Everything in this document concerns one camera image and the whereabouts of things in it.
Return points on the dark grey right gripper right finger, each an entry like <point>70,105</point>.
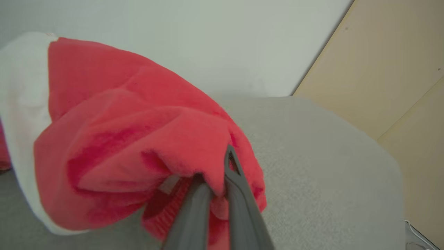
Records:
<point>242,215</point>

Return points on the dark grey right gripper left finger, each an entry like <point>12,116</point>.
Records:
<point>190,225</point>

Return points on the red and white garment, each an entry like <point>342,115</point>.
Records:
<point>121,121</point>

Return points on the grey fabric sofa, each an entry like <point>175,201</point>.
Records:
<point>329,173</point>

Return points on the beige partition panel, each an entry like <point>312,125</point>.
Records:
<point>381,69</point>

